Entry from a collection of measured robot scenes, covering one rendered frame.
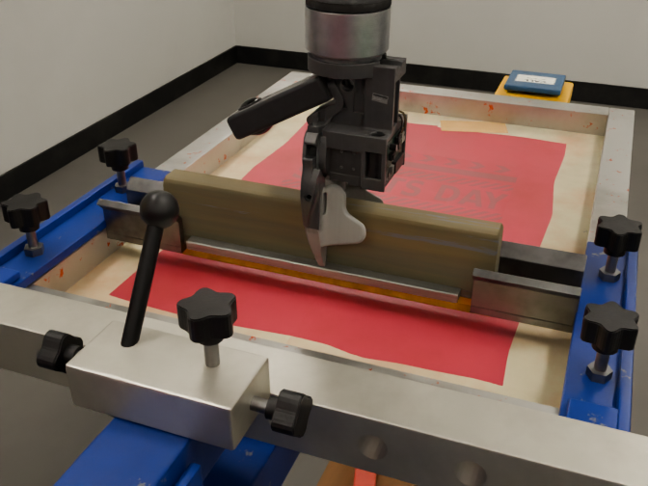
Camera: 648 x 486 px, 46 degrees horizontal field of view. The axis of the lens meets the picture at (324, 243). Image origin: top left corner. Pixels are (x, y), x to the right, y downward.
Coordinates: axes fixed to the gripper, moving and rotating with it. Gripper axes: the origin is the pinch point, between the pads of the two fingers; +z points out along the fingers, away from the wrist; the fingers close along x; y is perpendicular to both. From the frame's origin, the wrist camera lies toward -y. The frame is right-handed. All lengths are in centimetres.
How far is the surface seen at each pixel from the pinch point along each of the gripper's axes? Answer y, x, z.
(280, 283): -4.5, -1.3, 5.3
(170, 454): 2.7, -34.5, -3.3
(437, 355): 14.2, -7.4, 5.2
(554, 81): 16, 77, 4
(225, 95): -175, 305, 101
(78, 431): -87, 51, 101
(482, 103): 6, 56, 2
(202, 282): -12.6, -3.9, 5.4
